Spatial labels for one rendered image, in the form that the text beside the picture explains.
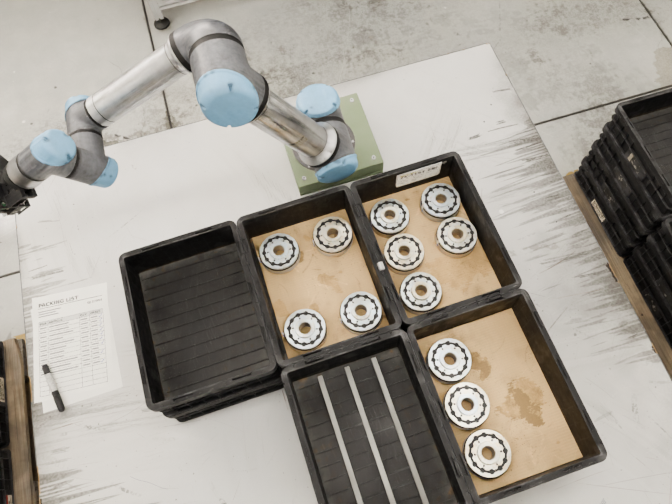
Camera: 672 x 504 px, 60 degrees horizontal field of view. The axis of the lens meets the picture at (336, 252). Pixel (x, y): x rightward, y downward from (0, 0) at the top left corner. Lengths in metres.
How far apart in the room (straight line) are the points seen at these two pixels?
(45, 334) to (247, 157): 0.76
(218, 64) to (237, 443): 0.91
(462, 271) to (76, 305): 1.06
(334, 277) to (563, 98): 1.78
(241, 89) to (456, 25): 2.09
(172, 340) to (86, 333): 0.32
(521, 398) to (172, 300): 0.89
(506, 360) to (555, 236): 0.46
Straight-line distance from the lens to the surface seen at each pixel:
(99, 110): 1.44
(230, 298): 1.50
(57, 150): 1.34
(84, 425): 1.68
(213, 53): 1.22
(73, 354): 1.74
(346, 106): 1.83
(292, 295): 1.47
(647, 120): 2.35
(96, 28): 3.41
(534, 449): 1.44
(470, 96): 1.96
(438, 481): 1.39
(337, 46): 3.03
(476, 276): 1.51
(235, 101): 1.19
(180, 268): 1.56
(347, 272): 1.49
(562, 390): 1.41
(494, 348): 1.46
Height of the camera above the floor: 2.21
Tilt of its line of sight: 66 degrees down
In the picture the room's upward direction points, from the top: 6 degrees counter-clockwise
